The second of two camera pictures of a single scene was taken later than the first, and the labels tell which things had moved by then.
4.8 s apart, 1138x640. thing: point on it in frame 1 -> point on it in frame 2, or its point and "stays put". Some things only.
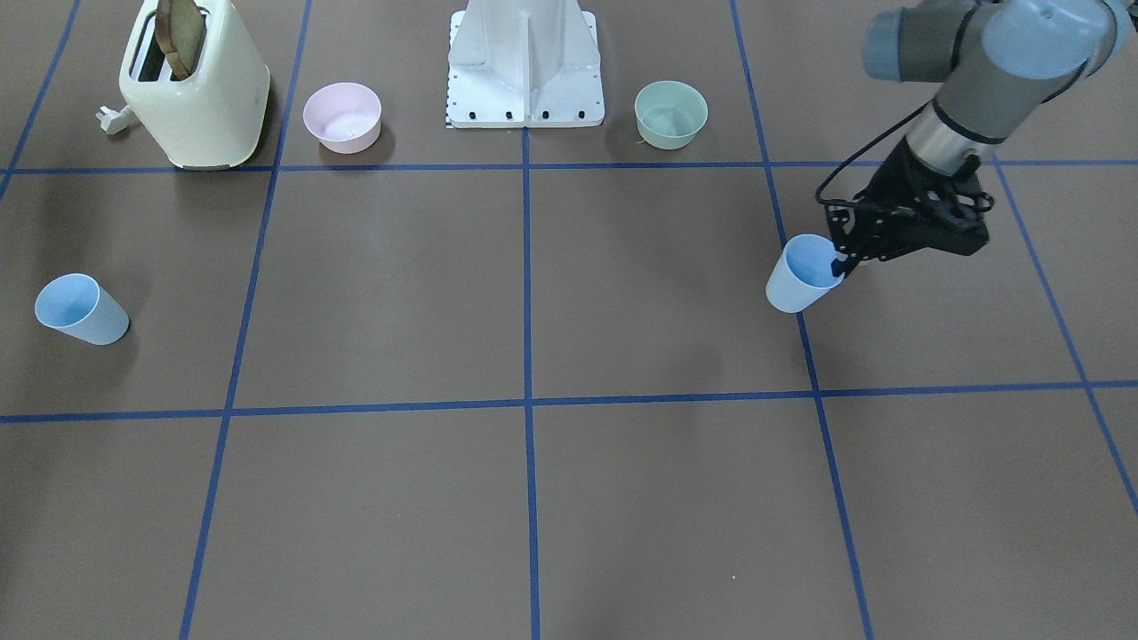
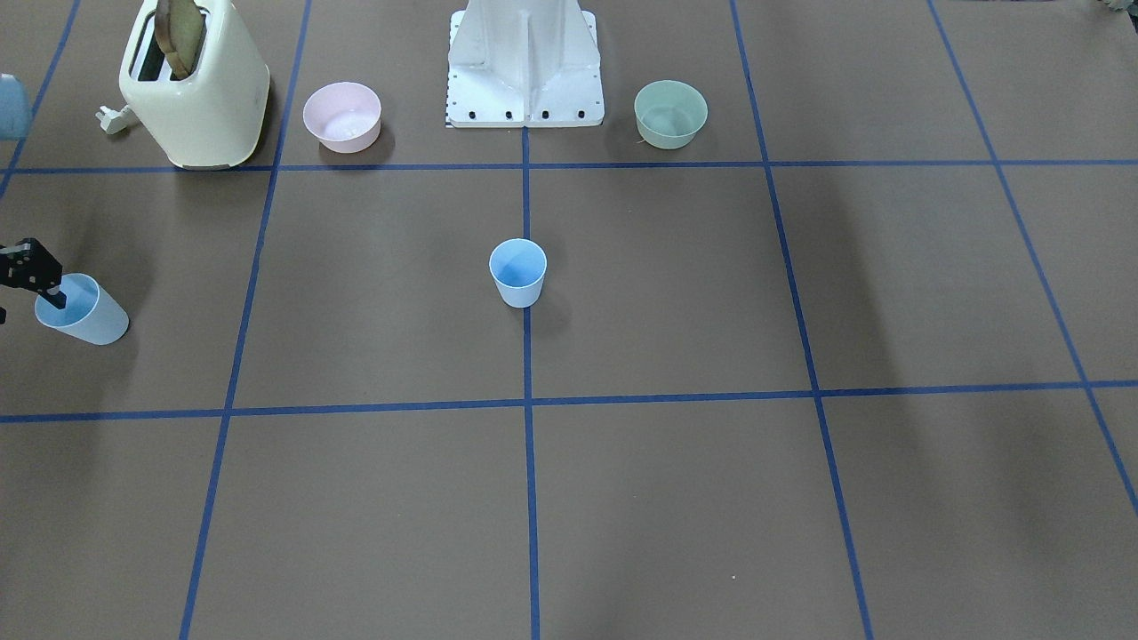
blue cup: [76, 304] stays put
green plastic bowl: [669, 114] stays put
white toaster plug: [113, 121] stays put
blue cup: [804, 273] -> [517, 267]
